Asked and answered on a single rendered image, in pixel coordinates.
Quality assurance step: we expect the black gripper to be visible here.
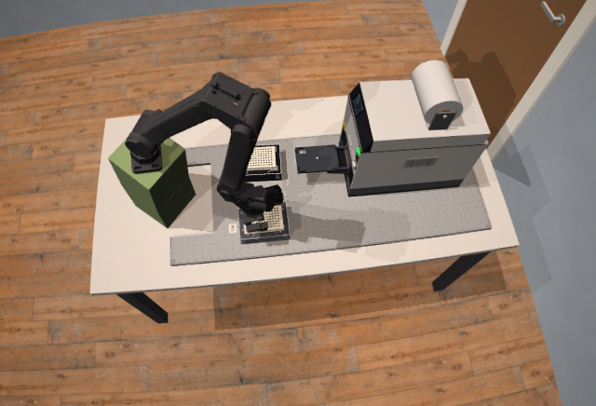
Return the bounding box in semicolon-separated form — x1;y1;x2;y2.
242;207;268;233

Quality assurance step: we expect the white cylinder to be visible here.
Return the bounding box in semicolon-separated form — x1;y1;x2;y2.
412;61;464;124

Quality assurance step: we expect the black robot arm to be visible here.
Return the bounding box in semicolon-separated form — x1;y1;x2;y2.
125;72;284;215

